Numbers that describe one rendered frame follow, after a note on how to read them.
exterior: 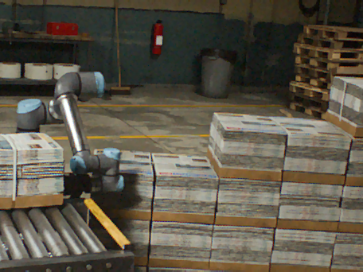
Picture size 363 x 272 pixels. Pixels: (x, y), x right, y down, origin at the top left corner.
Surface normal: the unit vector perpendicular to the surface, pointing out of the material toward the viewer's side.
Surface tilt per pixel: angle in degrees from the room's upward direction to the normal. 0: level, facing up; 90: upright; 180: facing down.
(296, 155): 90
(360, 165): 90
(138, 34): 90
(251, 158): 90
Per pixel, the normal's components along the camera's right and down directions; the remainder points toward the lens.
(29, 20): 0.36, 0.25
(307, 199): 0.02, 0.23
